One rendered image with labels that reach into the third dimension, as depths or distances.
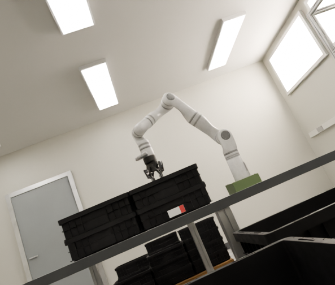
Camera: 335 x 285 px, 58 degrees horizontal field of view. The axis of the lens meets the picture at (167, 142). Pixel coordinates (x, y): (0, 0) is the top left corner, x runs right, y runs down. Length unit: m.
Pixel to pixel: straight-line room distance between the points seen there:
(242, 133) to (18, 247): 4.04
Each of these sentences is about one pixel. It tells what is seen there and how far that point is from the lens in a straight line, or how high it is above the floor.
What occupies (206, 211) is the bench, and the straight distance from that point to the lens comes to 1.28.
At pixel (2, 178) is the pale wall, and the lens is 5.59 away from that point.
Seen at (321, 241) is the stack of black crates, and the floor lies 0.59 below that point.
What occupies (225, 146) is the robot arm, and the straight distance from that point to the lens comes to 1.87.
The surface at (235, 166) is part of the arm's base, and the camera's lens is 1.87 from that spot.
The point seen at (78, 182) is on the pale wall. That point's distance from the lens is 5.14.
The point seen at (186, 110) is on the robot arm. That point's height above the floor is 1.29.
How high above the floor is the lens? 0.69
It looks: 14 degrees up
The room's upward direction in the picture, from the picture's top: 23 degrees counter-clockwise
